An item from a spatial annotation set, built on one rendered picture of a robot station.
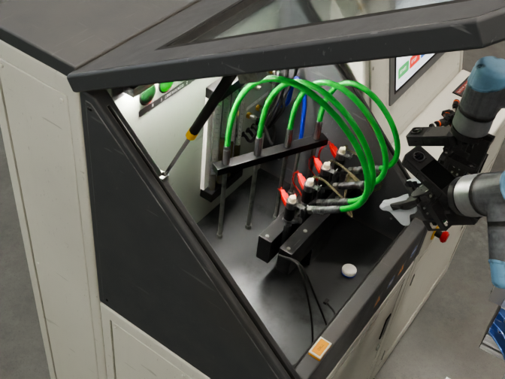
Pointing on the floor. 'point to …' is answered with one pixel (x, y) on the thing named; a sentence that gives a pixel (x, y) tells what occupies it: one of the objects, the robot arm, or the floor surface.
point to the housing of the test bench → (61, 159)
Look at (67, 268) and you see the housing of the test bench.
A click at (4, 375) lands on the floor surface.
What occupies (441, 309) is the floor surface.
